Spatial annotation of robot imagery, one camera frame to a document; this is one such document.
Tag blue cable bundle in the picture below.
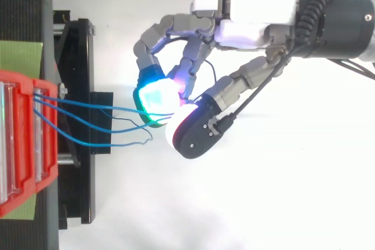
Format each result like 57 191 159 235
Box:
32 93 177 148

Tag red bin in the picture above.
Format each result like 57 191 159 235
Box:
0 69 59 219

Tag black coiled cable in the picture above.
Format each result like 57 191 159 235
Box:
295 0 340 55

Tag black stand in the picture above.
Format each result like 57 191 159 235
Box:
0 0 114 250

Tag thin black cable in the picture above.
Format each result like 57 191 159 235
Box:
327 57 375 81
215 42 312 133

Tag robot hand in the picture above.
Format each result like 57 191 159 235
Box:
133 0 300 160

